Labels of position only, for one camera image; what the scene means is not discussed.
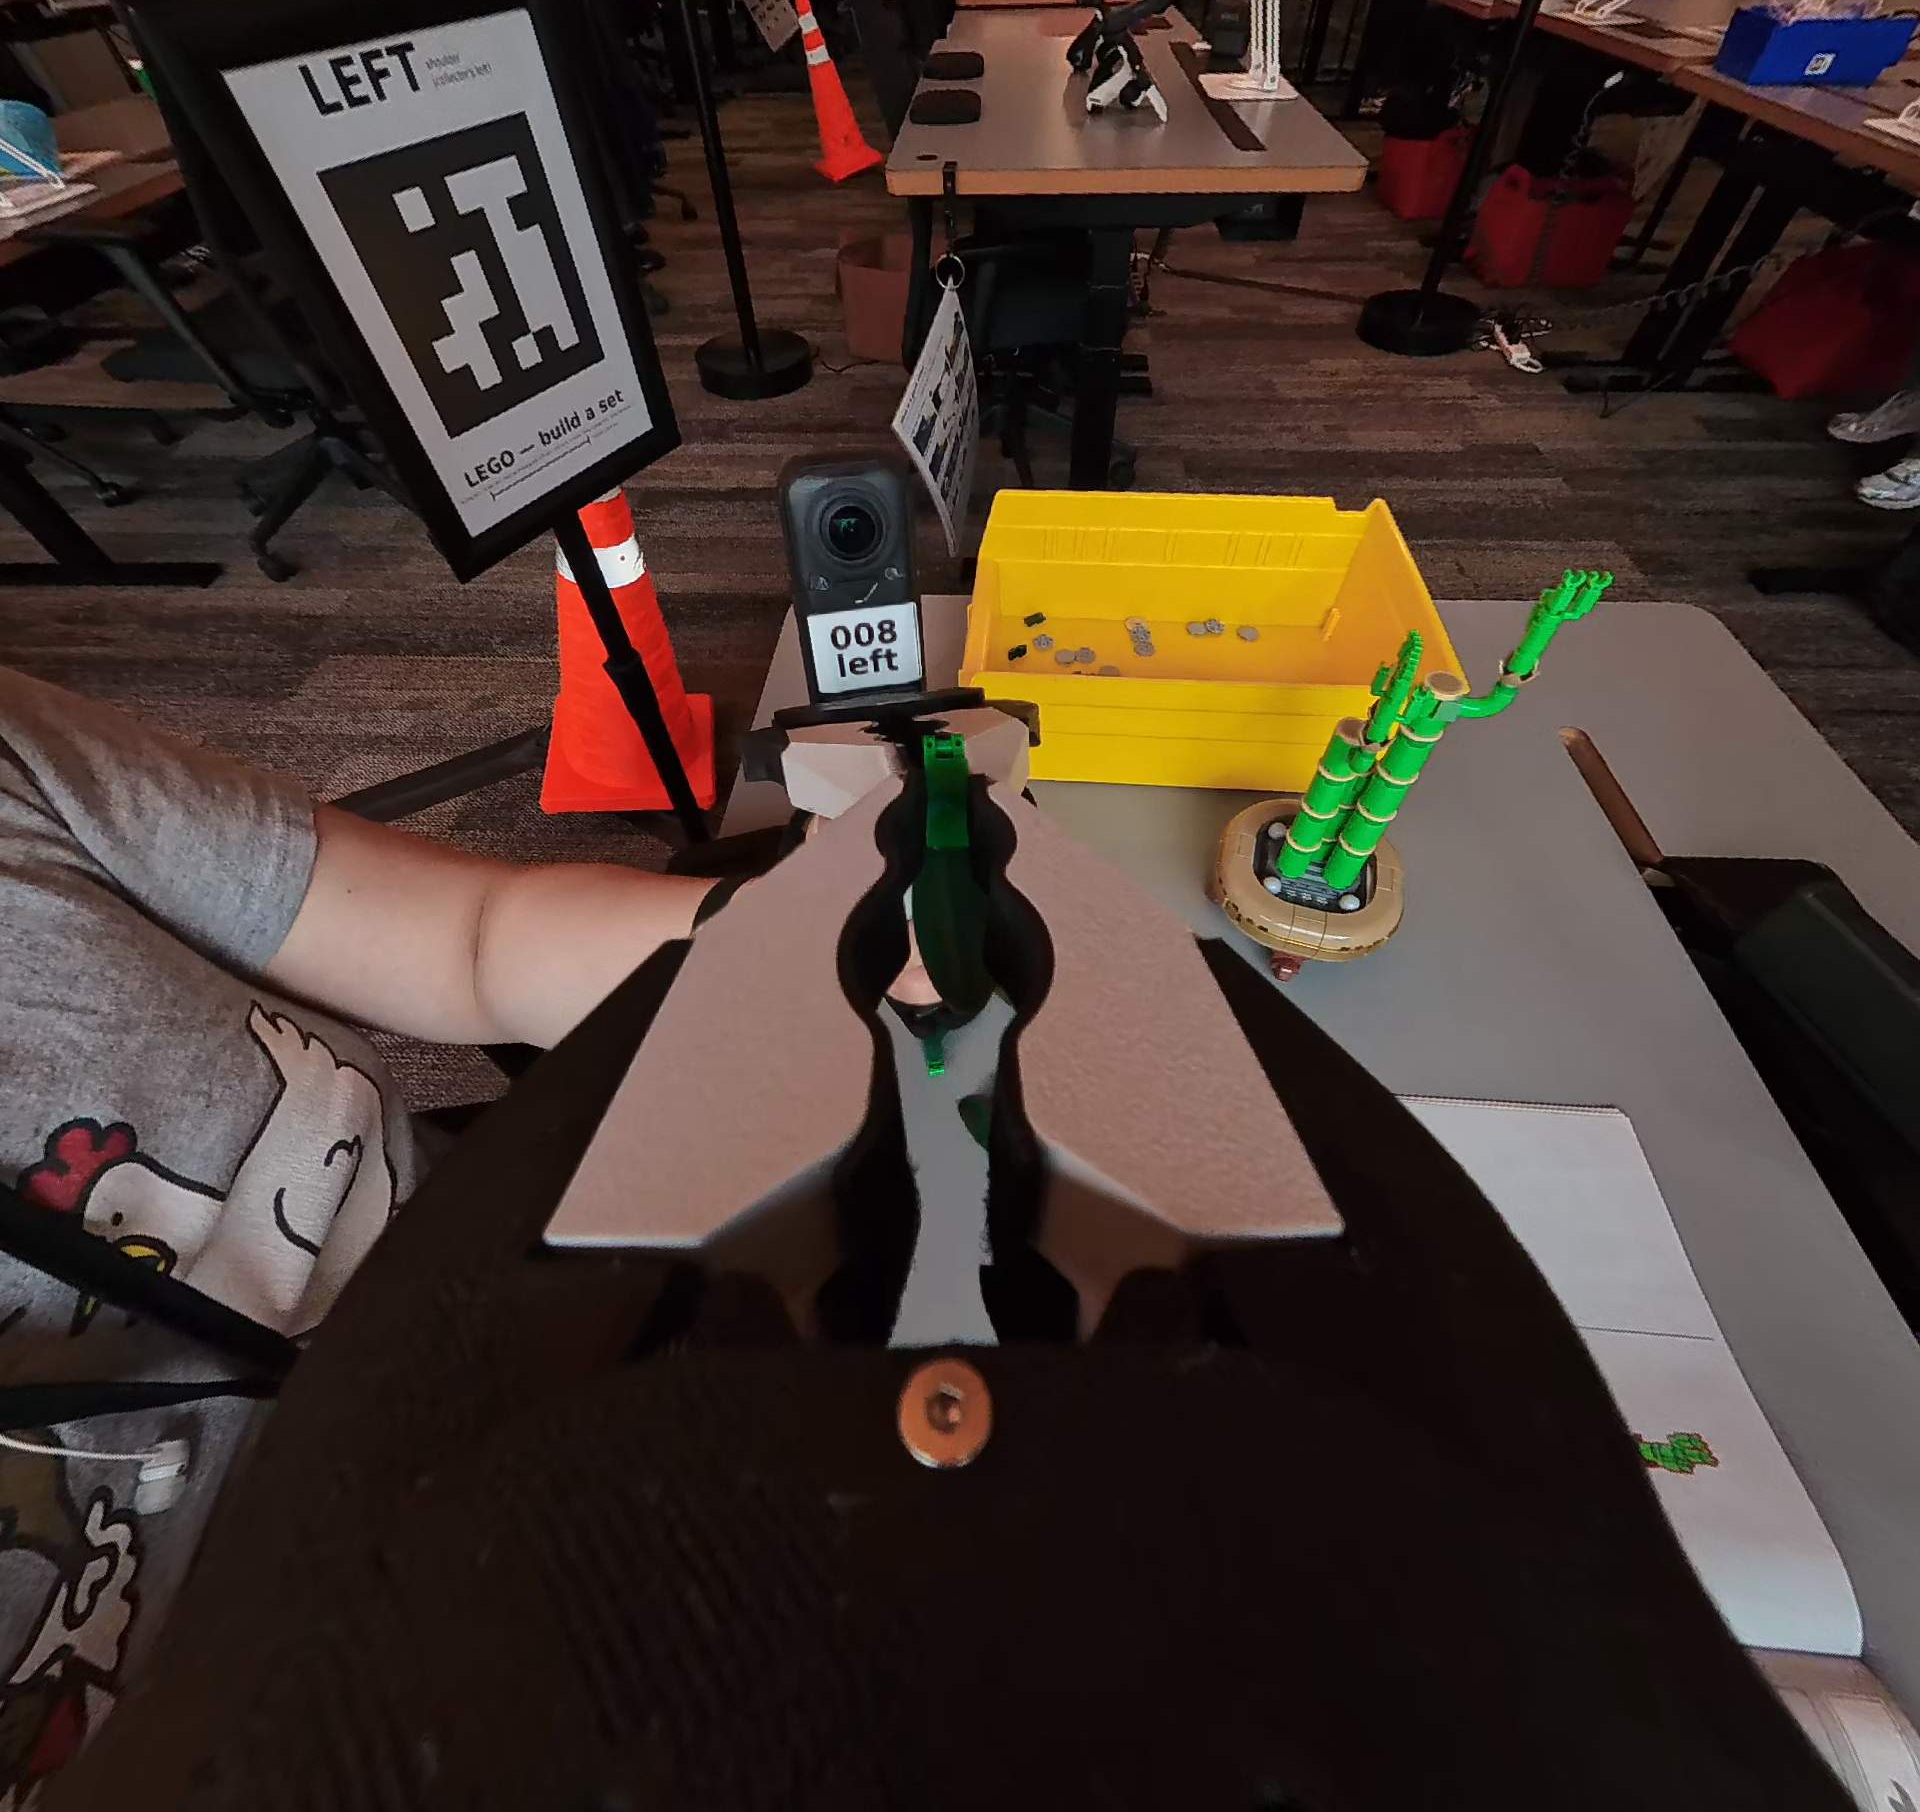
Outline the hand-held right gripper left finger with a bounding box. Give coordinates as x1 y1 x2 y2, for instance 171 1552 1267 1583
542 780 924 1346

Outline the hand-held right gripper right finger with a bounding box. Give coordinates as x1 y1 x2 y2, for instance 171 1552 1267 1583
980 780 1347 1333

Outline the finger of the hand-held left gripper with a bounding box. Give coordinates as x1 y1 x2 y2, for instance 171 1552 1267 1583
780 723 910 818
958 714 1038 802

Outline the dark green brick leaf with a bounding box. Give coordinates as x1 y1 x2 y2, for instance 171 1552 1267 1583
906 846 1002 1021

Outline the person's left forearm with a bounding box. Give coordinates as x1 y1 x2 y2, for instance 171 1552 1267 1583
266 802 727 1053

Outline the group of grey brick pieces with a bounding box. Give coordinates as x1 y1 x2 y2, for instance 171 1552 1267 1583
1002 611 1263 678

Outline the hanging printed card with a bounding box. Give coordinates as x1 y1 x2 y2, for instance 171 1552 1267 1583
889 286 988 558

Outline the yellow plastic bin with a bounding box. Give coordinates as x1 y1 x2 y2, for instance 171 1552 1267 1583
958 487 1469 798

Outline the green toy bamboo model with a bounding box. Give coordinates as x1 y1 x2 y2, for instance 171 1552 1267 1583
1209 567 1615 985

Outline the cardboard box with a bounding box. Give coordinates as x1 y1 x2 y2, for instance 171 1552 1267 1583
837 232 921 368

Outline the orange traffic cone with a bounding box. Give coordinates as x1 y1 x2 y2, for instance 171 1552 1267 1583
786 0 889 185
537 487 722 818

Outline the building instruction booklet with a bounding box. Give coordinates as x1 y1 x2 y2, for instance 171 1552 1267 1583
1391 1092 1870 1659

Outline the wooden background table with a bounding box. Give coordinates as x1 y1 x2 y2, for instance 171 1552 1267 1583
881 0 1371 493

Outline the framed marker sign stand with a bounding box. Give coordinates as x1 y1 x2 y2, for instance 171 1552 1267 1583
108 0 719 850

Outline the brown wooden strip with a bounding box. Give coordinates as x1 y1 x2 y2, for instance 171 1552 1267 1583
1559 723 1670 874

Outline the idle black white gripper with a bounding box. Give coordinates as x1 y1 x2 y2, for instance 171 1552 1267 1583
1063 0 1183 129

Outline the red bag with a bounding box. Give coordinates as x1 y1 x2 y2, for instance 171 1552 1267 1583
1377 125 1477 224
1729 242 1920 405
1459 163 1640 291

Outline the blue bin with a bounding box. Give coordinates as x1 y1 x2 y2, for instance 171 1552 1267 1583
1713 0 1920 92

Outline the black neck strap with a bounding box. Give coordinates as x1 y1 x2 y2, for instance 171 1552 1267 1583
0 1187 304 1435

